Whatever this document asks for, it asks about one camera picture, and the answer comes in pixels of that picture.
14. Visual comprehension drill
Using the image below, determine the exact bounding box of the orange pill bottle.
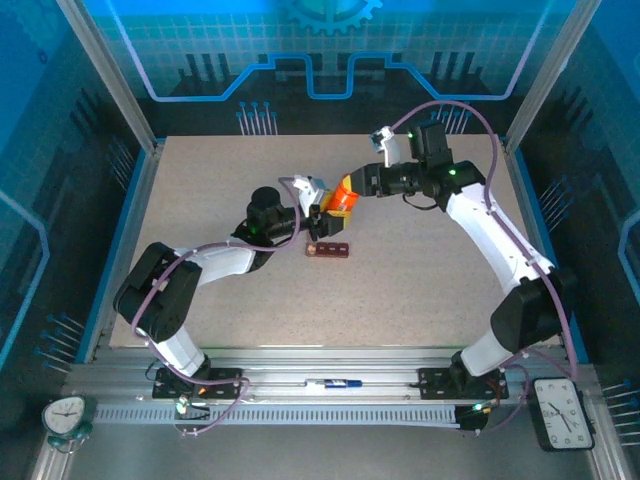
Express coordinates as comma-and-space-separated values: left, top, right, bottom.
325, 187, 359, 215

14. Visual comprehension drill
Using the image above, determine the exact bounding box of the brown weekly pill organizer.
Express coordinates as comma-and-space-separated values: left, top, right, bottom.
304, 234, 351, 259

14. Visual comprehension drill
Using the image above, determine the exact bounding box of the blue marker pen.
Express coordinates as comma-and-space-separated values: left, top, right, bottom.
304, 378, 364, 390

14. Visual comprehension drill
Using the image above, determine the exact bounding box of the black rectangular clock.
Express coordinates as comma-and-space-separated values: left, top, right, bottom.
528, 377, 596, 453

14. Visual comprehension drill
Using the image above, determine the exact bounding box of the green round alarm clock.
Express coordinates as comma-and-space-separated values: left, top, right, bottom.
41, 394, 97, 454

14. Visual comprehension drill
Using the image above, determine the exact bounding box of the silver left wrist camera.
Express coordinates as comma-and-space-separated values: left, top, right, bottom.
292, 174, 329, 211

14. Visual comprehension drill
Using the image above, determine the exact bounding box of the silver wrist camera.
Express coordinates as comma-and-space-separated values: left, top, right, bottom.
369, 125, 402, 169
292, 174, 329, 211

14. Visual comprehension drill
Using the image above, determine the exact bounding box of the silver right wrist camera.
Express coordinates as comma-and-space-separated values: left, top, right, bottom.
369, 125, 402, 169

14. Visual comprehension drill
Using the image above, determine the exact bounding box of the blue aluminium table side rail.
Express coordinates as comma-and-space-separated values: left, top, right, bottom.
501, 139, 590, 365
82, 142, 164, 364

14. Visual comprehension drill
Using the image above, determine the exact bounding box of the aluminium rail frame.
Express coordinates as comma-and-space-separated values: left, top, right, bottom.
62, 347, 601, 404

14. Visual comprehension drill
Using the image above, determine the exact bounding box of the aluminium enclosure post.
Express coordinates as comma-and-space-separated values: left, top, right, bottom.
502, 0, 604, 151
54, 0, 164, 154

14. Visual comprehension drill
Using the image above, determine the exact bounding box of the slotted grey cable duct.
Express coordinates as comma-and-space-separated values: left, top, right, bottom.
92, 403, 461, 427

